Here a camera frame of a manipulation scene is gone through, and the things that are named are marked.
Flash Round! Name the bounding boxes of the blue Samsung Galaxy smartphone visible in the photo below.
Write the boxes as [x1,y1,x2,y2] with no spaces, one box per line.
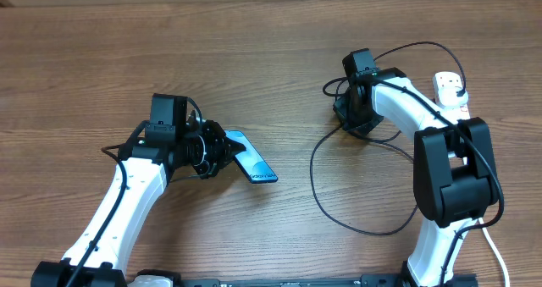
[225,130,279,184]

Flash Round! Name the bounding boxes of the black USB charging cable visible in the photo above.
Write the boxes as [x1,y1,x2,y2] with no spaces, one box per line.
[309,40,467,237]

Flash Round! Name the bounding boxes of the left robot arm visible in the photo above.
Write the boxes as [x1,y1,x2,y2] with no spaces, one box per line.
[30,94,246,287]

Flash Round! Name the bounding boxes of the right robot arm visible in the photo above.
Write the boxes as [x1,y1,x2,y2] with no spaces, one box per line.
[333,48,504,286]

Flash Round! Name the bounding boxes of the white charger plug adapter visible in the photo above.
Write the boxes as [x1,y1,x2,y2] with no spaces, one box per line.
[435,87,469,110]

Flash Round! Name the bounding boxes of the white power extension strip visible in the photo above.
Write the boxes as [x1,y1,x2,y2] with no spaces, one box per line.
[432,71,471,120]

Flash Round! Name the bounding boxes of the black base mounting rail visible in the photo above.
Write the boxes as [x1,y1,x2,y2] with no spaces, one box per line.
[126,269,479,287]

